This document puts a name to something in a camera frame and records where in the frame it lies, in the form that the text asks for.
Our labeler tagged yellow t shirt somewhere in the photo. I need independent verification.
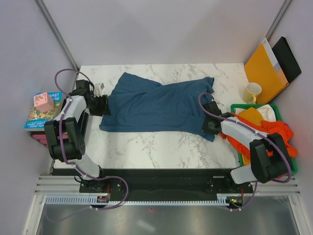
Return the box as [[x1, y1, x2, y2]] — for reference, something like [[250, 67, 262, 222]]
[[237, 107, 264, 165]]

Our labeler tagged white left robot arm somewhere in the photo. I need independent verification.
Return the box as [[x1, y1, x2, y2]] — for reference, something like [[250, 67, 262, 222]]
[[44, 80, 111, 192]]

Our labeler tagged white cable duct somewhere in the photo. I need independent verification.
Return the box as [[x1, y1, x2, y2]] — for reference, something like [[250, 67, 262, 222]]
[[45, 195, 232, 206]]

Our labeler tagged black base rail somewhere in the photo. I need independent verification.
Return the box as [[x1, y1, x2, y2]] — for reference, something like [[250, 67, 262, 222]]
[[75, 169, 253, 201]]

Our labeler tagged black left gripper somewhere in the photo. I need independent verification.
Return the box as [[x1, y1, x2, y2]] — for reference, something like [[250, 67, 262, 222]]
[[87, 94, 111, 117]]

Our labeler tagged pink black dumbbell set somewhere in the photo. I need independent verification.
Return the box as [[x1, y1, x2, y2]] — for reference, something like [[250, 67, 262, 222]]
[[30, 131, 48, 147]]

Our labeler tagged blue t shirt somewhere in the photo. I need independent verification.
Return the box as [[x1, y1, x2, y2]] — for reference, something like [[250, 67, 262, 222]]
[[99, 72, 215, 142]]

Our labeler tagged black flat box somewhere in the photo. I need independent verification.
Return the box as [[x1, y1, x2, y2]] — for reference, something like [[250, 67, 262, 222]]
[[272, 37, 302, 83]]

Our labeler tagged blue paperback book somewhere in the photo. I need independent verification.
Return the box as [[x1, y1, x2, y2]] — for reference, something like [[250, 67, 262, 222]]
[[24, 92, 64, 131]]

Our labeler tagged pink t shirt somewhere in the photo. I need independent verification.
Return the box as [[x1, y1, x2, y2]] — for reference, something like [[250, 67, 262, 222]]
[[275, 173, 288, 180]]

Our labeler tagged white t shirt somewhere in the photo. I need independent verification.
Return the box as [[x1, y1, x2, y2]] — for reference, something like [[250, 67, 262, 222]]
[[257, 104, 277, 122]]

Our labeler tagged green plastic bin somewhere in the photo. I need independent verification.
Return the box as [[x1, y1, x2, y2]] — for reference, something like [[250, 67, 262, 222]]
[[230, 104, 297, 174]]

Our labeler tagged yellow mug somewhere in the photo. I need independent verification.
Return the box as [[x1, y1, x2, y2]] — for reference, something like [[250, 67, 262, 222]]
[[242, 82, 262, 104]]

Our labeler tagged pink dice cube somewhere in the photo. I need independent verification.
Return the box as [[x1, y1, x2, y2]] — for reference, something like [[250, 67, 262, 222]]
[[33, 93, 54, 113]]

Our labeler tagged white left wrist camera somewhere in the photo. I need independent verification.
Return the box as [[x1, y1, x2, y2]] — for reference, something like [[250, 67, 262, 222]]
[[93, 83, 105, 97]]

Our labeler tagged orange t shirt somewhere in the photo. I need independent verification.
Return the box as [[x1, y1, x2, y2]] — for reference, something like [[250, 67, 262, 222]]
[[221, 114, 298, 159]]

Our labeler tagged orange folder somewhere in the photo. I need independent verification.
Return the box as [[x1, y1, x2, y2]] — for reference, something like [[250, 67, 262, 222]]
[[244, 38, 289, 104]]

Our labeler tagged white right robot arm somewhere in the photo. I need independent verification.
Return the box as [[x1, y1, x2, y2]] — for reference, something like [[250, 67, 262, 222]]
[[200, 101, 292, 193]]

